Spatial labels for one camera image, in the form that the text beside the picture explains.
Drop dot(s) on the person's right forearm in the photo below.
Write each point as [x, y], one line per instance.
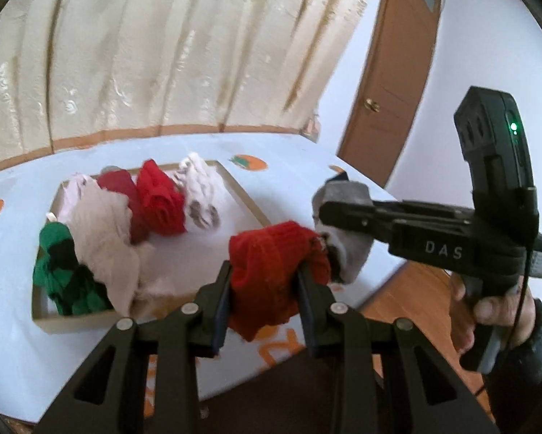
[524, 379]

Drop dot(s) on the shallow cardboard box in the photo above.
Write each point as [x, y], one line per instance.
[235, 199]

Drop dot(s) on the brass door knob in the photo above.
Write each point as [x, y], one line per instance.
[371, 105]

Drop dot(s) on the light grey sock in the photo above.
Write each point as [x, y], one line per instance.
[350, 253]

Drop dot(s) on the beige crinkled underwear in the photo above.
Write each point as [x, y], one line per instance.
[101, 221]

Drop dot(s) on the brown wooden door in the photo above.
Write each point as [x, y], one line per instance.
[388, 77]

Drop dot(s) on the cream floral curtain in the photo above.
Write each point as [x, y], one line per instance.
[162, 45]

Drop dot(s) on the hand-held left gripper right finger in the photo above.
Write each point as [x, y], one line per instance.
[309, 321]

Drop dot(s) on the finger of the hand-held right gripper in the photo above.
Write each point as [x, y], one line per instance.
[357, 217]

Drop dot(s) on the red knit sock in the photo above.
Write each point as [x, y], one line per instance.
[266, 271]

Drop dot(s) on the curtain tassel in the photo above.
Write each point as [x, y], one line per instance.
[311, 129]

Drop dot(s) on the white orange-print table cover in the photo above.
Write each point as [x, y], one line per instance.
[280, 181]

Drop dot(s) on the person's right hand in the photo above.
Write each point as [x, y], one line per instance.
[497, 309]

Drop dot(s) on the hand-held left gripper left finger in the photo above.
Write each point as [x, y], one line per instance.
[221, 321]

